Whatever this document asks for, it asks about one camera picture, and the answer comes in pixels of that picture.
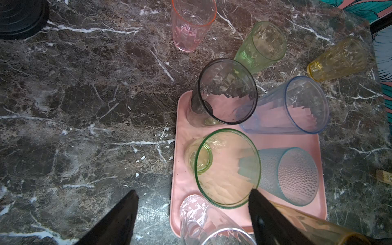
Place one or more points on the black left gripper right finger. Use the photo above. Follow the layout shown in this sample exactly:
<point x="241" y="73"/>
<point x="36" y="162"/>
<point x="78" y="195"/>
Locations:
<point x="270" y="226"/>

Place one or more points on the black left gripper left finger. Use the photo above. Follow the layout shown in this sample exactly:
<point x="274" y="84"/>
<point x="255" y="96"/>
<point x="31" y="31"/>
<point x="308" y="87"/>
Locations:
<point x="116" y="227"/>

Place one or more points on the tall yellow glass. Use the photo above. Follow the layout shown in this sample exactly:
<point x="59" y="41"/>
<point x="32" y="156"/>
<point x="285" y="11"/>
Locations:
<point x="320" y="231"/>

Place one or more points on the frosted teal cup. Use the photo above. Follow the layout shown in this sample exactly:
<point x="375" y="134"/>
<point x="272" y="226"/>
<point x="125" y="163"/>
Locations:
<point x="289" y="174"/>

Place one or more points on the tall clear glass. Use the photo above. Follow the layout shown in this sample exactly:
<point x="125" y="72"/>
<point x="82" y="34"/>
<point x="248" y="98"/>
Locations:
<point x="204" y="224"/>

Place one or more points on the tall green glass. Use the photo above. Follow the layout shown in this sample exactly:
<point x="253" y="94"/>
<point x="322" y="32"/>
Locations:
<point x="226" y="167"/>

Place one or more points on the tall blue glass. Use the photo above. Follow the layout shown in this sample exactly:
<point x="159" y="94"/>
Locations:
<point x="298" y="106"/>

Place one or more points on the tall smoky grey glass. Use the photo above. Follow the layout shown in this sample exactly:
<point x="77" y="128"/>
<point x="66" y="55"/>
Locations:
<point x="225" y="94"/>

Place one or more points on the short pink glass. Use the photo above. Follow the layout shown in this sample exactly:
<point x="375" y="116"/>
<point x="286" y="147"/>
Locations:
<point x="191" y="20"/>

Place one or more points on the pink plastic tray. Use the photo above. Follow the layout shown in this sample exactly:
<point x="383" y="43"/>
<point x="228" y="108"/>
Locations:
<point x="184" y="183"/>

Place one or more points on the short green glass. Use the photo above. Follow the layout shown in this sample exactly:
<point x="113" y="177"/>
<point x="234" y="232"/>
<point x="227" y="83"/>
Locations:
<point x="264" y="46"/>

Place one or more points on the short yellow glass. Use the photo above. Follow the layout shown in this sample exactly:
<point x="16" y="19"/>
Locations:
<point x="347" y="57"/>

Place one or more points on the black microphone stand base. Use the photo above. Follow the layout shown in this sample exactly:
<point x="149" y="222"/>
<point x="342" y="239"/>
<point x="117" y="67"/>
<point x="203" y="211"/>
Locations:
<point x="21" y="19"/>

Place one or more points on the black corner frame post right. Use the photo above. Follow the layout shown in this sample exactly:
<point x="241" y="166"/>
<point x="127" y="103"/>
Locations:
<point x="381" y="23"/>

